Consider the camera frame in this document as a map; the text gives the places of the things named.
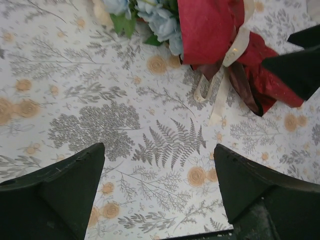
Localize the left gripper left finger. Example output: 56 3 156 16
0 143 105 240

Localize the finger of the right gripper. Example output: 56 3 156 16
262 47 320 101
287 24 320 49

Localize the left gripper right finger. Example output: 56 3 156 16
214 144 320 240

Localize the cream ribbon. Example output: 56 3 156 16
207 0 255 126

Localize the red wrapping paper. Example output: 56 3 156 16
177 0 304 117

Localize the artificial flower bunch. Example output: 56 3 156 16
93 0 184 58

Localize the floral table mat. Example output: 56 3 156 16
0 0 320 240

